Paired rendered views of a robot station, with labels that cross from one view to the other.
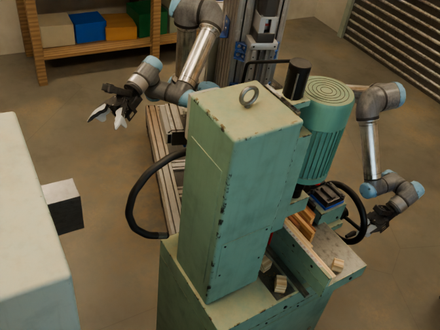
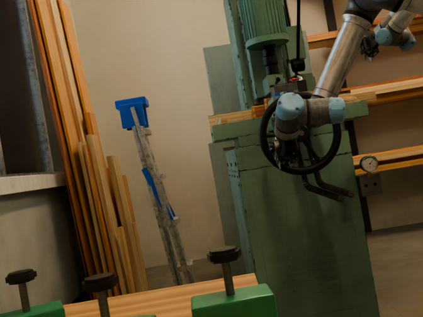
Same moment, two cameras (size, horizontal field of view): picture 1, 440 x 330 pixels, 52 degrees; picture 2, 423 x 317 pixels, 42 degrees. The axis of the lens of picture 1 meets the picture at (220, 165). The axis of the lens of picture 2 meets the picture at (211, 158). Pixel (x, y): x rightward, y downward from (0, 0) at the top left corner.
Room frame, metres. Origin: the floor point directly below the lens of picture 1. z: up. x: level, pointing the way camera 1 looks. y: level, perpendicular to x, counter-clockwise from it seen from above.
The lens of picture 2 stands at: (2.23, -2.28, 0.76)
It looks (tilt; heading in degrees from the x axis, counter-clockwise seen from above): 1 degrees up; 126
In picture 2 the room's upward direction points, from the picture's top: 10 degrees counter-clockwise
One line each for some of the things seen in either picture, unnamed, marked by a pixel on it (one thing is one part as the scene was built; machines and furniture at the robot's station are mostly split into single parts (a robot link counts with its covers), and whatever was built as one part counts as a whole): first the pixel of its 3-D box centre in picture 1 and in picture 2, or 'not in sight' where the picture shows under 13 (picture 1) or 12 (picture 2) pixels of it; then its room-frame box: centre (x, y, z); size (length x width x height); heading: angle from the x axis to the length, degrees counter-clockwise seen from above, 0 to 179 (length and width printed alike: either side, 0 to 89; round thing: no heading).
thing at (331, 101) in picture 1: (313, 131); (261, 9); (1.17, -0.28, 1.35); 0.18 x 0.18 x 0.31
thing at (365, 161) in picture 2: not in sight; (368, 166); (1.50, -0.28, 0.65); 0.06 x 0.04 x 0.08; 38
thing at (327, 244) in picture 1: (300, 219); (288, 121); (1.24, -0.35, 0.87); 0.61 x 0.30 x 0.06; 38
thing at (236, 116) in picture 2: (278, 220); (281, 111); (1.16, -0.25, 0.92); 0.60 x 0.02 x 0.05; 38
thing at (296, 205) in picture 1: (285, 203); (274, 87); (1.16, -0.26, 1.03); 0.14 x 0.07 x 0.09; 128
